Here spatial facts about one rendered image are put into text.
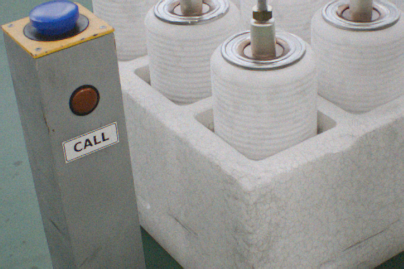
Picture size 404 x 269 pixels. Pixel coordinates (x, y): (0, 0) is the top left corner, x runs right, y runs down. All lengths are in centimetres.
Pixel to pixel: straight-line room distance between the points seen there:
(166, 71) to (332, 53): 16
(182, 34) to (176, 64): 3
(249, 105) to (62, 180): 17
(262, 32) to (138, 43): 22
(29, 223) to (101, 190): 27
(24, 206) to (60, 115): 36
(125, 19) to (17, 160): 29
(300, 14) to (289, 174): 21
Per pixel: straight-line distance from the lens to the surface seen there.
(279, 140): 73
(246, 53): 73
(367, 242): 84
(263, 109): 71
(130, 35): 89
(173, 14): 81
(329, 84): 79
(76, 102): 65
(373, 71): 78
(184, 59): 79
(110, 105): 67
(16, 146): 111
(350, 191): 77
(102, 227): 73
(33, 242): 94
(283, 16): 85
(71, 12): 65
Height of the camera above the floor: 59
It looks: 33 degrees down
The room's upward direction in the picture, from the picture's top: 4 degrees counter-clockwise
